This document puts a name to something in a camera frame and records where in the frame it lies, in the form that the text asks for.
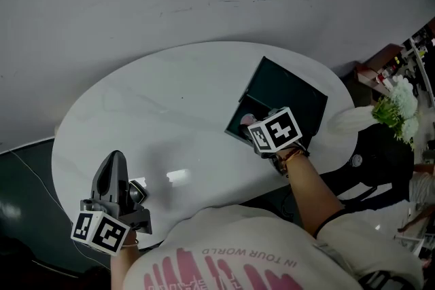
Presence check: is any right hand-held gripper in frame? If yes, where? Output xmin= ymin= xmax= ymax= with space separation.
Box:
xmin=238 ymin=107 xmax=311 ymax=175

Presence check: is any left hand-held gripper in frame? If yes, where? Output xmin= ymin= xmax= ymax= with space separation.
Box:
xmin=70 ymin=149 xmax=153 ymax=256

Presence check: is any pink item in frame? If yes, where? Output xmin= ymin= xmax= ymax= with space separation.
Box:
xmin=239 ymin=113 xmax=258 ymax=128

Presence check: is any small dark object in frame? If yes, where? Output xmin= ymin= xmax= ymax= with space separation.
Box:
xmin=128 ymin=179 xmax=150 ymax=205

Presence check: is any dark green jewellery box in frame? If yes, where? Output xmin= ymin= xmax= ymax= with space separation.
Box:
xmin=224 ymin=56 xmax=329 ymax=150

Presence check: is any person's right forearm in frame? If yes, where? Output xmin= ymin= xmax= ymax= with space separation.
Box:
xmin=277 ymin=149 xmax=347 ymax=238

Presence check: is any person's left forearm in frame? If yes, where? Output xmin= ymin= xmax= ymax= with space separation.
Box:
xmin=109 ymin=230 xmax=143 ymax=290

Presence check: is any white curved desk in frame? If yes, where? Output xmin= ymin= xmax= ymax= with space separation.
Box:
xmin=50 ymin=40 xmax=358 ymax=251

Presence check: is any white ribbed vase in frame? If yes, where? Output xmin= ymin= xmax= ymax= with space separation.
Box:
xmin=328 ymin=104 xmax=378 ymax=135

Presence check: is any white pink-print shirt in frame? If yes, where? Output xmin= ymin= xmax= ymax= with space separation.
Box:
xmin=122 ymin=203 xmax=425 ymax=290

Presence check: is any wooden side desk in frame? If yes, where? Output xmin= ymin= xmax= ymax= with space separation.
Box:
xmin=353 ymin=60 xmax=392 ymax=96

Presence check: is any black office chair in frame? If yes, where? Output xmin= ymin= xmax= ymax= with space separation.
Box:
xmin=319 ymin=124 xmax=415 ymax=206

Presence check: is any white flower bouquet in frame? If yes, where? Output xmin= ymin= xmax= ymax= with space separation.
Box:
xmin=372 ymin=74 xmax=421 ymax=150

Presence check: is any brown wooden board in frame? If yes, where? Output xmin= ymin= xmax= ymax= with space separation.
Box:
xmin=363 ymin=43 xmax=405 ymax=72

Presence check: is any cluttered long office desk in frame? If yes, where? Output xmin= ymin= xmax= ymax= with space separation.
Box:
xmin=394 ymin=23 xmax=435 ymax=106

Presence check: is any red string bracelet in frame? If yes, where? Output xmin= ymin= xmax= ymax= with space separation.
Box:
xmin=283 ymin=148 xmax=307 ymax=164

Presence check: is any white floor cable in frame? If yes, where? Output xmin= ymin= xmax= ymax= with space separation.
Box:
xmin=8 ymin=149 xmax=111 ymax=271

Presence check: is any dark grey worn strap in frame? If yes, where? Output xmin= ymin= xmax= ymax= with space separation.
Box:
xmin=358 ymin=270 xmax=414 ymax=290

